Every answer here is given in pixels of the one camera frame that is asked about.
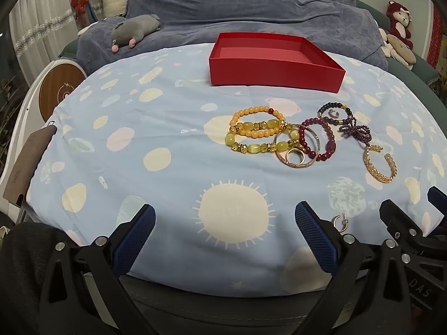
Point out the red bow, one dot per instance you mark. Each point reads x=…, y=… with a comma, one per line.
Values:
x=80, y=2

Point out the grey plush mouse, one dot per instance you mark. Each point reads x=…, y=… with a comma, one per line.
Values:
x=132, y=29

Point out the blue curtain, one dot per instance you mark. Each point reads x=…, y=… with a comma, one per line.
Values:
x=93, y=14

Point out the dark branches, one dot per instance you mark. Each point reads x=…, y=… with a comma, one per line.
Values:
x=8, y=111

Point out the grey-blue fleece blanket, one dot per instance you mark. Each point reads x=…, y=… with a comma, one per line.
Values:
x=244, y=3

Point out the red wall hanging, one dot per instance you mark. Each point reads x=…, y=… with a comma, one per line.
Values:
x=435, y=35

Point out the white device with wooden disc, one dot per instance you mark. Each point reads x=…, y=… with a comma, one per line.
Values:
x=56, y=87

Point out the silver tinsel garland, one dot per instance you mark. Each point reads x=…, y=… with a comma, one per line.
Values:
x=45, y=24

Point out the beige spotted plush toy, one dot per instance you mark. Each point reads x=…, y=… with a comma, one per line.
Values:
x=398, y=45

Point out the thin gold bangle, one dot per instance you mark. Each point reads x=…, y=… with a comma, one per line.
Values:
x=317, y=141

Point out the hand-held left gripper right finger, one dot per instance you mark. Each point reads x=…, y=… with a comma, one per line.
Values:
x=314, y=237

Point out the light blue planet-print sheet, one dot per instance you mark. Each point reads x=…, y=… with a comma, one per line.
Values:
x=139, y=181

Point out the red cardboard box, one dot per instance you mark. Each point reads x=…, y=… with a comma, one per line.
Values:
x=272, y=76

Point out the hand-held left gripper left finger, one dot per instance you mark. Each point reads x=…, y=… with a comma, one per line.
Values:
x=136, y=240

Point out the dark green sofa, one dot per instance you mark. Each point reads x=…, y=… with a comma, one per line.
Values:
x=419, y=66

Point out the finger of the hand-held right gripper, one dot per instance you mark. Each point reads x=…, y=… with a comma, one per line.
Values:
x=438, y=199
x=394, y=216

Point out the red monkey plush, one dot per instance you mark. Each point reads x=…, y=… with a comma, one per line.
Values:
x=398, y=24

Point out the white curtain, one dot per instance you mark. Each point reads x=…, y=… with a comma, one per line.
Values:
x=38, y=10

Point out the silver ear cuff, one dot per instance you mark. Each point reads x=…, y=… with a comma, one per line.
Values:
x=334, y=113

